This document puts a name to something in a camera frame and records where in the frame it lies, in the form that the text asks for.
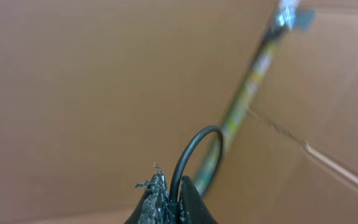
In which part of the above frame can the left cardboard panel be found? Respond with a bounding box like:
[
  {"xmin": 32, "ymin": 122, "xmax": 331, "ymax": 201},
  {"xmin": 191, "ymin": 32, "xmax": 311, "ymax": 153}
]
[{"xmin": 0, "ymin": 0, "xmax": 276, "ymax": 223}]

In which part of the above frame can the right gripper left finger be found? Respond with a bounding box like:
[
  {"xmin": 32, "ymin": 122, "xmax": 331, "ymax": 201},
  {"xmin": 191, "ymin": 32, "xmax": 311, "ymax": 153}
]
[{"xmin": 124, "ymin": 162, "xmax": 168, "ymax": 224}]

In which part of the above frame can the cardboard panel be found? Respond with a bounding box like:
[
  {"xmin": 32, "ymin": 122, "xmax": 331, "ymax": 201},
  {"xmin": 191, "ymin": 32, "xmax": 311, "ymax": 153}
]
[
  {"xmin": 206, "ymin": 1, "xmax": 358, "ymax": 223},
  {"xmin": 0, "ymin": 0, "xmax": 276, "ymax": 223}
]

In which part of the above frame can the right cardboard panel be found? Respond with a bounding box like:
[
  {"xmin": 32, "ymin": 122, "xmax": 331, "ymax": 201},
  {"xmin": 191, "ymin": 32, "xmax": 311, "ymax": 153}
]
[{"xmin": 206, "ymin": 1, "xmax": 358, "ymax": 223}]

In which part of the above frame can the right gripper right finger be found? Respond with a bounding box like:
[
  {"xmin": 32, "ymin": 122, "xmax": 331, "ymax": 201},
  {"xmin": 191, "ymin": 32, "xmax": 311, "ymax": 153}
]
[{"xmin": 179, "ymin": 175, "xmax": 218, "ymax": 224}]

